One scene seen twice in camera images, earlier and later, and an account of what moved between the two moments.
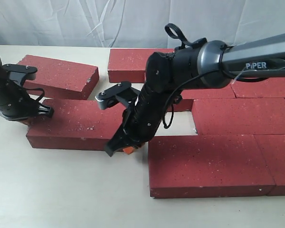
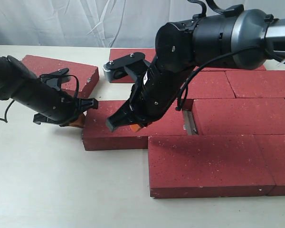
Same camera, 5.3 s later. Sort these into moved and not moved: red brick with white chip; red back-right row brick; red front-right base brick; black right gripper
Moved: red brick with white chip; black right gripper
Not moved: red front-right base brick; red back-right row brick
